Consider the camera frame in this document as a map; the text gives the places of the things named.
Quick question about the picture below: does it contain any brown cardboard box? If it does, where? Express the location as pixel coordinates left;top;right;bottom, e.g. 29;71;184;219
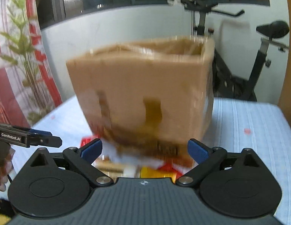
66;36;215;168

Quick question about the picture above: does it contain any person's left hand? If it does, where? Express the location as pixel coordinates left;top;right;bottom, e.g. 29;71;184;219
0;141;15;191

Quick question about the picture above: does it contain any red snack packet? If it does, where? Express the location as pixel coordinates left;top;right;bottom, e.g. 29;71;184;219
80;135;100;147

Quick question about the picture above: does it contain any wafer biscuit clear pack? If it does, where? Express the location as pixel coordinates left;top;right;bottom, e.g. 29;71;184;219
92;155;139;179

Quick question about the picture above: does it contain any yellow snack packet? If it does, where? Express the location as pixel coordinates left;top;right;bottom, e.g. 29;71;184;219
140;167;182;183

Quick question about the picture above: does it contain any red patterned curtain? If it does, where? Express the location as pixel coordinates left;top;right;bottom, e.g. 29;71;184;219
0;0;62;127

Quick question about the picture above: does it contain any black exercise bike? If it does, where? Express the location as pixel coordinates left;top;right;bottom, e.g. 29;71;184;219
181;0;289;104

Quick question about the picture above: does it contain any metal pole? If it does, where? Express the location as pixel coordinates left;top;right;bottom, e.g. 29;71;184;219
191;0;196;36

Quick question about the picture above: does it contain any white cloth on handlebar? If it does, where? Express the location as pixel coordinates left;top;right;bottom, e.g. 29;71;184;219
167;0;183;6

